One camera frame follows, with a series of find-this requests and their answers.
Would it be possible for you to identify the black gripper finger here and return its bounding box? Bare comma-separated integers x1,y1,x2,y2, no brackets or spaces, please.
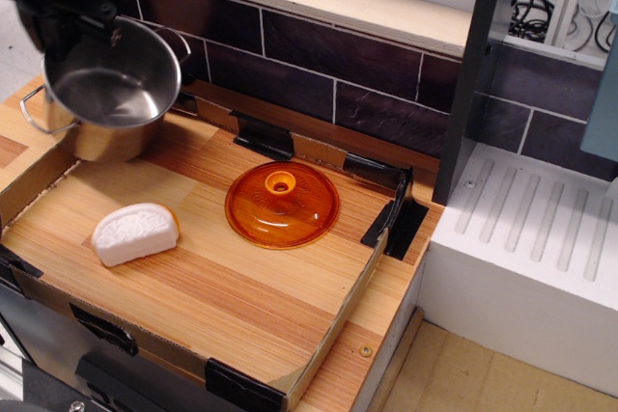
17,4,59,51
57,11,121,58

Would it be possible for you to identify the stainless steel pot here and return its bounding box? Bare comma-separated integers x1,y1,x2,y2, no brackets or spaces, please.
20,17,192,163

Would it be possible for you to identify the cardboard fence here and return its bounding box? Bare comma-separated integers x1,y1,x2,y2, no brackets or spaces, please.
1,99,389,410

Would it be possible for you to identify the orange glass pot lid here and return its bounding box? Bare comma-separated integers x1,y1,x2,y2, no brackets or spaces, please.
225,161,340,249

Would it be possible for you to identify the white toy bread slice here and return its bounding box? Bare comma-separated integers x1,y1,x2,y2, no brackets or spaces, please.
91,203,180,267

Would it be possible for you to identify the black tape at back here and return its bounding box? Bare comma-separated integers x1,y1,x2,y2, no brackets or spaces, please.
231,111,295,161

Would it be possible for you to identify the black tape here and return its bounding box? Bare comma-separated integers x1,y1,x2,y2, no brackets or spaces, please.
70,303,138,356
231,111,295,161

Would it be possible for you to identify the black tape left edge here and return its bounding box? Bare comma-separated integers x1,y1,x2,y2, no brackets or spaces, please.
1,245,43,296

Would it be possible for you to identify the black tape front left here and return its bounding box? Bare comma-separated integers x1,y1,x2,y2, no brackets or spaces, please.
70,303,138,356

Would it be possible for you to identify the black tape right corner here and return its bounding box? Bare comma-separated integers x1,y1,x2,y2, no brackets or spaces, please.
343,153,429,261

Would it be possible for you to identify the black tape corner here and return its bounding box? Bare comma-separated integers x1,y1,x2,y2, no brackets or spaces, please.
343,153,429,261
205,358,288,412

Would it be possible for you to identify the black tape front corner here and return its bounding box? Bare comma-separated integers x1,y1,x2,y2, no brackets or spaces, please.
205,358,288,412

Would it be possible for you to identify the brass screw in countertop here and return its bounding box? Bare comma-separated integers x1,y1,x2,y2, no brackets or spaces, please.
359,345,373,357

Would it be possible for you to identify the white drainboard sink unit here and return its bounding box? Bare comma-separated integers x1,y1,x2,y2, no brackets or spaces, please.
419,144,617,395

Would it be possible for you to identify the teal grey box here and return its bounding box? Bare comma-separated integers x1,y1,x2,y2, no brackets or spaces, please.
580,38,617,161

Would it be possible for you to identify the black base bracket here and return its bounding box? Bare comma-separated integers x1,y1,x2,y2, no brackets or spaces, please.
75,353,216,411

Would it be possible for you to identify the dark grey vertical post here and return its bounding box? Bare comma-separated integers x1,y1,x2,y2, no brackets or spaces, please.
433,0,513,205

